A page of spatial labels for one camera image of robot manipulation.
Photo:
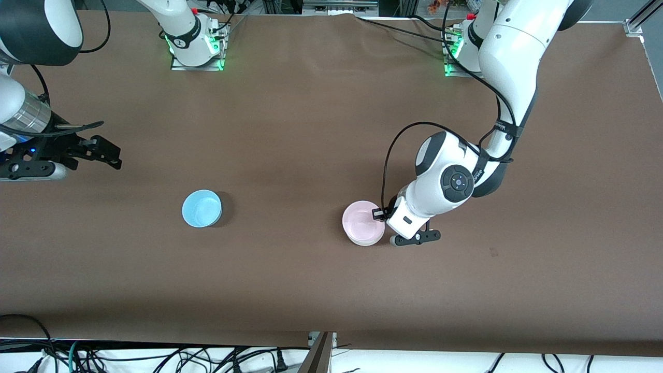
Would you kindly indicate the white bowl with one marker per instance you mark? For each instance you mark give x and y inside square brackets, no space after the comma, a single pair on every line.
[365,242]

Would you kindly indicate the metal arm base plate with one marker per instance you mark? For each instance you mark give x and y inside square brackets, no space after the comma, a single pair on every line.
[178,66]
[456,72]

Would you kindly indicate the grey power strip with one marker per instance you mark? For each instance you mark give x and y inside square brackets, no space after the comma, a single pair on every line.
[339,6]

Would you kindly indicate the black power plug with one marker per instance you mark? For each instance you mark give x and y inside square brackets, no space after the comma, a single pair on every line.
[280,361]

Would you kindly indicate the brown table cover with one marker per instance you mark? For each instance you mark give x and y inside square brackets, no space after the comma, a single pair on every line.
[259,129]

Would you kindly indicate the pink bowl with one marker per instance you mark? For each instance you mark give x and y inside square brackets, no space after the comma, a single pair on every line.
[362,220]

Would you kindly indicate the table support post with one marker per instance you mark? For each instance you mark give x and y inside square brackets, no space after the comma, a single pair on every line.
[318,360]

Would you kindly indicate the orange object pile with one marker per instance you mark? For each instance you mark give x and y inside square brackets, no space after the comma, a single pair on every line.
[448,4]

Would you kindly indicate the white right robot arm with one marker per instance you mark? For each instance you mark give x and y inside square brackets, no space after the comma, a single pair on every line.
[181,31]

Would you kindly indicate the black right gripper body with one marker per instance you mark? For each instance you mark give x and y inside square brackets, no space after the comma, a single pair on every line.
[58,145]

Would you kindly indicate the aluminium frame profile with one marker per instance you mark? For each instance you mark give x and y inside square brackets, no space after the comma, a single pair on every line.
[634,25]

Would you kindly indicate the light blue bowl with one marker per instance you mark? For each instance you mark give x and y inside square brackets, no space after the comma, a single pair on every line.
[201,208]

